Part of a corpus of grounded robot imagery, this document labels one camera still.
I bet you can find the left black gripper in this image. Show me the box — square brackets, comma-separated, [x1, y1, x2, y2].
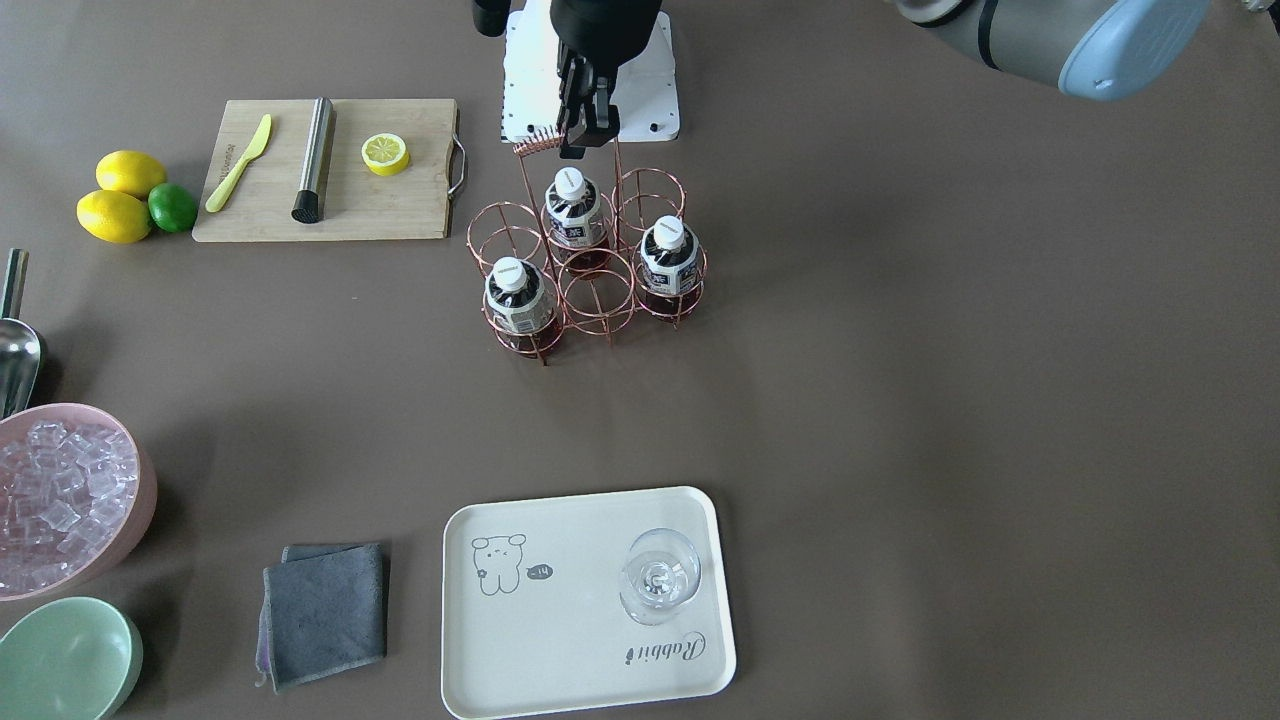
[549, 1, 662, 161]

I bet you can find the copper wire bottle basket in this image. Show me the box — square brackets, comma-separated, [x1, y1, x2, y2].
[466, 167, 707, 360]

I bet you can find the tea bottle white cap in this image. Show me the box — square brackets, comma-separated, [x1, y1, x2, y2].
[485, 256, 558, 334]

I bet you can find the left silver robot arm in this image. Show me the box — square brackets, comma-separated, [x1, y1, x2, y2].
[548, 1, 1210, 160]

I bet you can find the yellow half lemon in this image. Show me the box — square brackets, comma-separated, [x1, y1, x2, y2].
[360, 132, 411, 177]

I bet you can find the steel muddler black tip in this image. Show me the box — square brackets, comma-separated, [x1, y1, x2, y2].
[291, 97, 334, 224]

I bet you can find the yellow plastic knife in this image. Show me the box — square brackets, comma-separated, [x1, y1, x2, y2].
[204, 114, 273, 213]

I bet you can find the green lime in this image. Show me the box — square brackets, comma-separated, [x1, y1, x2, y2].
[146, 182, 198, 233]

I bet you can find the clear wine glass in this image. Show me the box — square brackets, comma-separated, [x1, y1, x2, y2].
[620, 528, 701, 626]

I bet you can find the cream rabbit tray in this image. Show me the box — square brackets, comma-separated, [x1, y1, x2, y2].
[440, 486, 737, 719]

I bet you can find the grey folded cloth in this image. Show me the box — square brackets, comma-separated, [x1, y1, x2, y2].
[255, 543, 389, 694]

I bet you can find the steel ice scoop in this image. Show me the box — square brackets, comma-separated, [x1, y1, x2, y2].
[1, 249, 44, 419]

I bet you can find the pink bowl of ice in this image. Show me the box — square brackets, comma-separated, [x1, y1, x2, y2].
[1, 404, 157, 602]

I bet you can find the green bowl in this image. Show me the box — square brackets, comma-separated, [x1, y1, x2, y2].
[1, 597, 143, 719]

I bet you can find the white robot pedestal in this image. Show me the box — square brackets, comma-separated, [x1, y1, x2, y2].
[474, 1, 681, 158]

